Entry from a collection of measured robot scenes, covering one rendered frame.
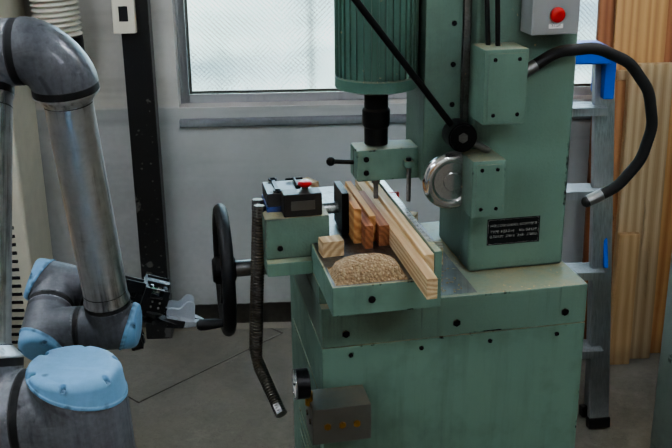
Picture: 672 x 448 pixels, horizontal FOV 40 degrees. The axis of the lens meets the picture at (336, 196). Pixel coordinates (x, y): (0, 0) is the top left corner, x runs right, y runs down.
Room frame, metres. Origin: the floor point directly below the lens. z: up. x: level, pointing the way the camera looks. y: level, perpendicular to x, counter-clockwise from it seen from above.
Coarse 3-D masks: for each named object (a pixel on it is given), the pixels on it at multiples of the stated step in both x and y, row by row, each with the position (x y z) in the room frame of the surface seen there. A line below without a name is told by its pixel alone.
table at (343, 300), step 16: (336, 224) 1.91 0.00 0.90; (320, 256) 1.73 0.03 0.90; (336, 256) 1.73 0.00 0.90; (272, 272) 1.77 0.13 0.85; (288, 272) 1.77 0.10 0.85; (304, 272) 1.78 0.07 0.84; (320, 272) 1.70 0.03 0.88; (320, 288) 1.70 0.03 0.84; (336, 288) 1.58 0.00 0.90; (352, 288) 1.59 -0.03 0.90; (368, 288) 1.59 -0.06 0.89; (384, 288) 1.60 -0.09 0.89; (400, 288) 1.60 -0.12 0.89; (416, 288) 1.61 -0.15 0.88; (336, 304) 1.58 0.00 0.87; (352, 304) 1.59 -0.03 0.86; (368, 304) 1.59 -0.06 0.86; (384, 304) 1.60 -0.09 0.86; (400, 304) 1.60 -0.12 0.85; (416, 304) 1.61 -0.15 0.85; (432, 304) 1.62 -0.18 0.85
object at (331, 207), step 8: (336, 184) 1.91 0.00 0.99; (336, 192) 1.90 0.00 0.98; (344, 192) 1.85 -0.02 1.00; (336, 200) 1.90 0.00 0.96; (344, 200) 1.84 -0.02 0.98; (328, 208) 1.87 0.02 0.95; (336, 208) 1.87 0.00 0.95; (344, 208) 1.84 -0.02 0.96; (336, 216) 1.90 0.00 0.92; (344, 216) 1.84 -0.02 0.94; (344, 224) 1.84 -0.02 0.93; (344, 232) 1.84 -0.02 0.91
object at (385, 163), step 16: (352, 144) 1.96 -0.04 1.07; (400, 144) 1.95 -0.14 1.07; (368, 160) 1.90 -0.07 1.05; (384, 160) 1.91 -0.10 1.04; (400, 160) 1.92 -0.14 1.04; (416, 160) 1.93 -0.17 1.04; (368, 176) 1.91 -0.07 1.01; (384, 176) 1.91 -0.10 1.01; (400, 176) 1.92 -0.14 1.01; (416, 176) 1.93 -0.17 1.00
